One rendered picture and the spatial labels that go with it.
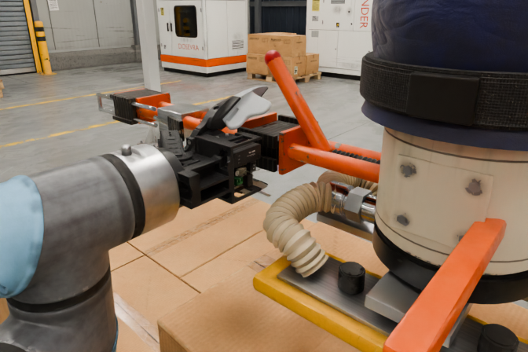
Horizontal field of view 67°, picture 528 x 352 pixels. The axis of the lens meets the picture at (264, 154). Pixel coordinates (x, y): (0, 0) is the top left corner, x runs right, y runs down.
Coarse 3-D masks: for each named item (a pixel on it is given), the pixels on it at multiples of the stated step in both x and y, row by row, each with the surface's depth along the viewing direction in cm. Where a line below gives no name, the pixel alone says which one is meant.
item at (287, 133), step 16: (272, 112) 61; (240, 128) 55; (256, 128) 57; (272, 128) 57; (288, 128) 57; (272, 144) 52; (288, 144) 52; (304, 144) 55; (256, 160) 54; (272, 160) 52; (288, 160) 53
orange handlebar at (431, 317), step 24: (192, 120) 65; (336, 144) 53; (336, 168) 48; (360, 168) 46; (480, 240) 30; (456, 264) 28; (480, 264) 28; (432, 288) 25; (456, 288) 25; (408, 312) 23; (432, 312) 23; (456, 312) 24; (408, 336) 22; (432, 336) 22
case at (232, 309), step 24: (336, 240) 78; (360, 240) 78; (264, 264) 70; (216, 288) 64; (240, 288) 64; (192, 312) 59; (216, 312) 59; (240, 312) 59; (264, 312) 59; (288, 312) 59; (480, 312) 59; (504, 312) 59; (168, 336) 56; (192, 336) 55; (216, 336) 55; (240, 336) 55; (264, 336) 55; (288, 336) 55; (312, 336) 55
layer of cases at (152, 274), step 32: (192, 224) 164; (224, 224) 164; (256, 224) 164; (128, 256) 142; (160, 256) 142; (192, 256) 142; (224, 256) 142; (256, 256) 142; (128, 288) 126; (160, 288) 126; (192, 288) 127; (0, 320) 151; (128, 320) 113
